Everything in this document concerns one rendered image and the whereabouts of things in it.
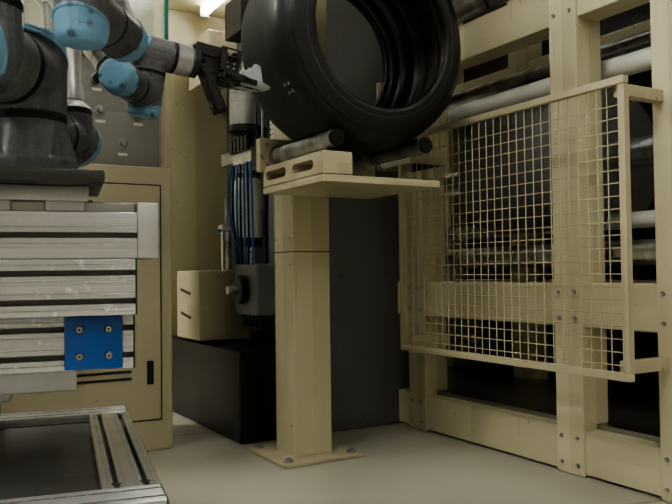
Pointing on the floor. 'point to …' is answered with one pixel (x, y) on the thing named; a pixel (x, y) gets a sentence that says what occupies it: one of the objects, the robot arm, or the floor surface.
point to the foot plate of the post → (302, 456)
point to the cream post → (303, 313)
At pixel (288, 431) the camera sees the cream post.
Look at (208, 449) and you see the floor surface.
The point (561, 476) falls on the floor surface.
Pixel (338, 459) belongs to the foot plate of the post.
